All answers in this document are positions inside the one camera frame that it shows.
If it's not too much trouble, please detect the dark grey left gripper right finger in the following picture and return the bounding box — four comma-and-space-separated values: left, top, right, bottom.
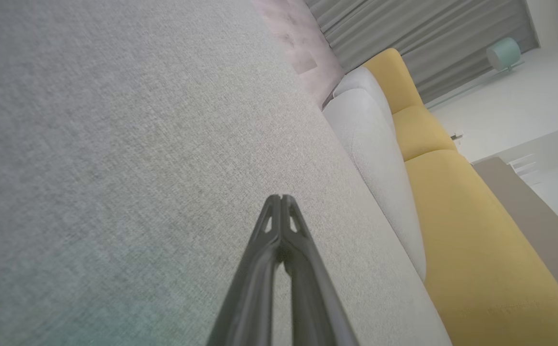
283, 194, 359, 346

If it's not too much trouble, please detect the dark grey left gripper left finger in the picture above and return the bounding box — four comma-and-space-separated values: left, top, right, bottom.
206, 195, 284, 346

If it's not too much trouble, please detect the large grey sofa cushion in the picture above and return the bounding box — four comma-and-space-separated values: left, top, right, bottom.
322, 88, 426, 282

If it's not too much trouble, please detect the long yellow sofa backrest cushion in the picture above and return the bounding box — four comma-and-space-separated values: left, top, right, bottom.
404, 149, 558, 346

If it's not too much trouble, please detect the small grey sofa cushion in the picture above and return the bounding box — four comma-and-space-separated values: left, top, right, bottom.
333, 66, 396, 131

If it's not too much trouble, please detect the grey pleated curtain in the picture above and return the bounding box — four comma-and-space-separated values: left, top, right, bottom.
303, 0, 540, 104

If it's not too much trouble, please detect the mint green lamp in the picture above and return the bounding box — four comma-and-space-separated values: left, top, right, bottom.
486, 37, 525, 74

